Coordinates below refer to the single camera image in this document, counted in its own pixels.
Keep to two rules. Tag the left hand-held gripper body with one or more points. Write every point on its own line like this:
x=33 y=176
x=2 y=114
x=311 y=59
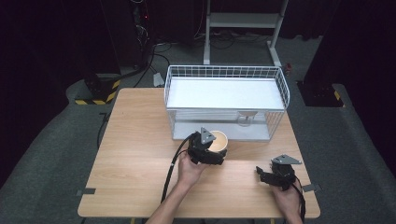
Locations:
x=200 y=149

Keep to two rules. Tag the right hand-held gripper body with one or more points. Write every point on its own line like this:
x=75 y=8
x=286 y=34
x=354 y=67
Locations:
x=282 y=174

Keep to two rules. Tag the cream ceramic mug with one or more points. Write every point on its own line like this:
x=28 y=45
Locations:
x=220 y=140

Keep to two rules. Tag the glass jar with white lid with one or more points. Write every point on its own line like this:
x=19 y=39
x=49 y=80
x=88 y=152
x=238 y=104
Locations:
x=245 y=120

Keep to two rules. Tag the person's left hand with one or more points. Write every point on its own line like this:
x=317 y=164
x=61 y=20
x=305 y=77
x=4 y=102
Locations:
x=190 y=171

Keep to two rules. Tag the person's right hand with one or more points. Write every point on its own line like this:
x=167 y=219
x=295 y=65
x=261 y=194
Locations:
x=288 y=200

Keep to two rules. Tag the black base with yellow stripes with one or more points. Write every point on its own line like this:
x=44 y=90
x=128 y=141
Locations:
x=322 y=95
x=99 y=91

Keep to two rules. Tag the small red object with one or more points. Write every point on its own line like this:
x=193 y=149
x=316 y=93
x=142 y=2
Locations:
x=288 y=68

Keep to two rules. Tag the white metal stand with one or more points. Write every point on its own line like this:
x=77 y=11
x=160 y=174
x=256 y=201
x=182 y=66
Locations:
x=243 y=20

